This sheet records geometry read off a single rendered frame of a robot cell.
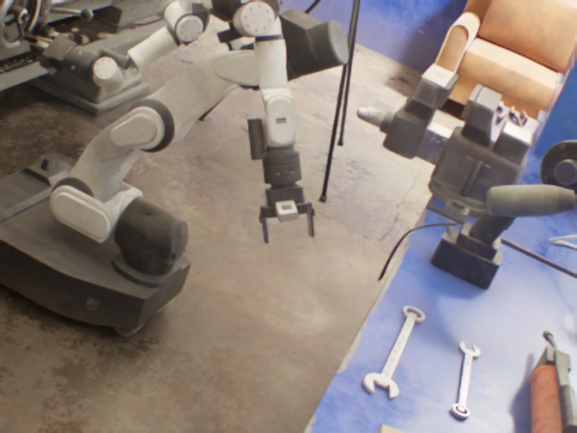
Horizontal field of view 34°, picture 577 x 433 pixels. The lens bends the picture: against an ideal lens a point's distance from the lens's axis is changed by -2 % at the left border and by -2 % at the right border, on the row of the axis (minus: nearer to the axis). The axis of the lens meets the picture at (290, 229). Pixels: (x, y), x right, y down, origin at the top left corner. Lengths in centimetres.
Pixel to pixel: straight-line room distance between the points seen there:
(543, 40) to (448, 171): 416
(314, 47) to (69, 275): 90
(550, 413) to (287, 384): 154
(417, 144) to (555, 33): 414
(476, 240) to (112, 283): 124
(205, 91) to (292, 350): 91
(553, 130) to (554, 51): 353
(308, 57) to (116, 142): 57
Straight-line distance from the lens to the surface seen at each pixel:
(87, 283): 262
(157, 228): 262
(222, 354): 281
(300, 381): 283
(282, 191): 221
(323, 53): 232
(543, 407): 136
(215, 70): 239
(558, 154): 234
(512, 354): 156
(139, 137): 252
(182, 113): 250
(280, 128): 217
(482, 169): 199
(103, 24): 391
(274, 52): 218
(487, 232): 170
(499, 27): 615
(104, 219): 264
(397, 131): 201
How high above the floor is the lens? 155
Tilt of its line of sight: 25 degrees down
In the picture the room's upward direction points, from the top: 22 degrees clockwise
